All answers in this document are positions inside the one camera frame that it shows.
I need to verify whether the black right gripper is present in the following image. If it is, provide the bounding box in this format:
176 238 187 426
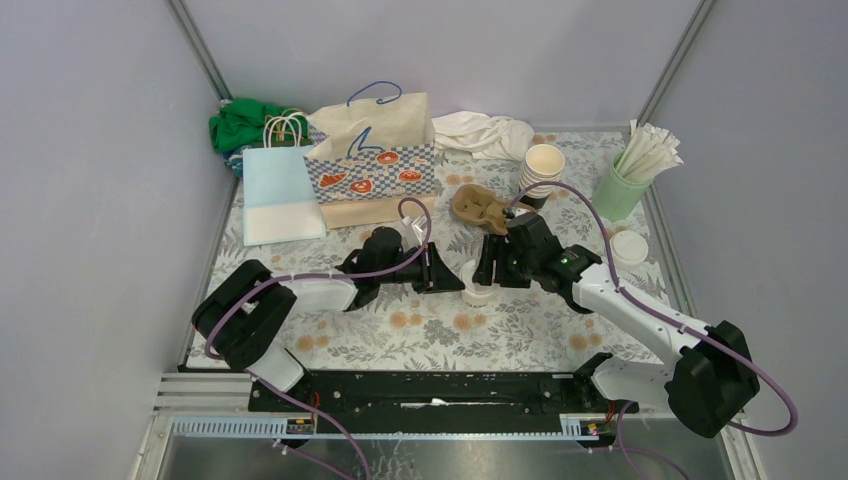
470 234 537 290

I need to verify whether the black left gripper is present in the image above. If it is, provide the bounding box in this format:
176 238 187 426
377 242 465 294

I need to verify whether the white paper coffee cup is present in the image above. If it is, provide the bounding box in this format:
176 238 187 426
461 285 496 307

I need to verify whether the stack of black paper cups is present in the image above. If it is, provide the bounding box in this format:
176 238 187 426
519 144 566 209

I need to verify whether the blue checkered paper bag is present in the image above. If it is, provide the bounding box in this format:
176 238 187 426
304 81 437 230

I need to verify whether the white coffee lid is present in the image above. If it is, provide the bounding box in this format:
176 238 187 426
459 260 484 297

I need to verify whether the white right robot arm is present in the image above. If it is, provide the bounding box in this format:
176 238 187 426
473 212 760 438

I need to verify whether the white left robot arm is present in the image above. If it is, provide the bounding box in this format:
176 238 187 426
191 227 464 411

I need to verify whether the floral tablecloth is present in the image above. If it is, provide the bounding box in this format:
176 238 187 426
206 132 676 372

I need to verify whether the stack of brown cup carriers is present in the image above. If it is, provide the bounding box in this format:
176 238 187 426
450 184 510 235

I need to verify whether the white cloth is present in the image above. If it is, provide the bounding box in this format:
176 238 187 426
432 111 535 160

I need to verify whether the stack of white lids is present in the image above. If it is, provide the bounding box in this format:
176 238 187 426
610 230 649 271

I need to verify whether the green straw holder cup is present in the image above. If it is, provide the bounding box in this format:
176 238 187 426
591 152 653 222

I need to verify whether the light blue paper bag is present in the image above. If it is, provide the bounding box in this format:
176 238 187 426
242 111 326 247

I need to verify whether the bundle of white wrapped straws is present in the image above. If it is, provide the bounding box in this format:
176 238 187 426
613 119 684 183

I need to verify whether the green cloth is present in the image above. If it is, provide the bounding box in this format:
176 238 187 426
208 98 312 153

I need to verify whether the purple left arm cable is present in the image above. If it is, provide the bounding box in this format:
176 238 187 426
203 197 433 480

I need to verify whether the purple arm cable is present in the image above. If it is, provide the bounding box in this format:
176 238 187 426
203 197 433 480
506 180 800 480

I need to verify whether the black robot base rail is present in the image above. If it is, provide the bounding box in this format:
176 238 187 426
248 354 639 436

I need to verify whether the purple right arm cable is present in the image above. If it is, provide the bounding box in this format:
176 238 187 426
506 180 800 480

